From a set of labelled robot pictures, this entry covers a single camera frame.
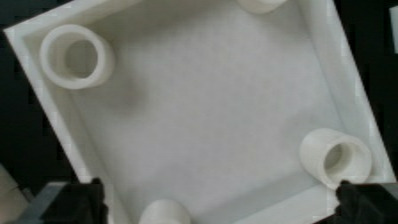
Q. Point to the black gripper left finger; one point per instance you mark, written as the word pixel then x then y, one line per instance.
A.
pixel 69 204

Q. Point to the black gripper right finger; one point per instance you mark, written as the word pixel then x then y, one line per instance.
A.
pixel 369 203

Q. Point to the white square tabletop with sockets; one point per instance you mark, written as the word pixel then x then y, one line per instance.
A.
pixel 232 81

